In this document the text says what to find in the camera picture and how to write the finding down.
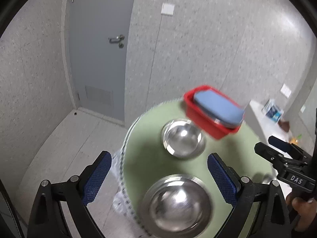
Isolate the green round tablecloth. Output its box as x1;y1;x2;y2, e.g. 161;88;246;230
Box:
113;98;281;238

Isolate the small steel bowl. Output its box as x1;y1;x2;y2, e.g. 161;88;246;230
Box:
161;119;206;159

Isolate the blue and white packet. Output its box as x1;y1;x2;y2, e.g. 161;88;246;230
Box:
262;99;284;123

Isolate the large steel bowl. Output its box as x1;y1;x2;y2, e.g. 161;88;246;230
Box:
143;175;214;238

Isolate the door vent grille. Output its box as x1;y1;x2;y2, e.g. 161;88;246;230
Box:
85;85;113;105

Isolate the brown object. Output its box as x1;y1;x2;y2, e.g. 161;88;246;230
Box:
278;120;292;132

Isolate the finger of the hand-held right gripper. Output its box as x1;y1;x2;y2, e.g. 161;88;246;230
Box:
268;135;311;159
254;142;309;176

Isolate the red plastic basket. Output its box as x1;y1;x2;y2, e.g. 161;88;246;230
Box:
183;85;245;140

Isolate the grey door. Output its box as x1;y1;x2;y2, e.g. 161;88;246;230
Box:
66;0;139;127

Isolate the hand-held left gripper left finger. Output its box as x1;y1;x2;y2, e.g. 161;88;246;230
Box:
27;151;112;238

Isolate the white wall socket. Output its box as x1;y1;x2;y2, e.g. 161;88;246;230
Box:
280;83;292;97

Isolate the white counter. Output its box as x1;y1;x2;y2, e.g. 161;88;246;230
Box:
244;100;298;145

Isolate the metal braided hose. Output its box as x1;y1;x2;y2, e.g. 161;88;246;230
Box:
0;181;25;238

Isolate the white light switch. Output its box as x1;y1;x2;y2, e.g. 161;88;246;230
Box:
161;3;175;15

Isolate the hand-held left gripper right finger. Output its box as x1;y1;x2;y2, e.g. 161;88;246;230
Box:
207;153;298;238

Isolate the metal door handle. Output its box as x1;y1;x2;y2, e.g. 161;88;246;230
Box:
108;34;125;43

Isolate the person's right hand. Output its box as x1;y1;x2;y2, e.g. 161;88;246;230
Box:
285;193;317;232

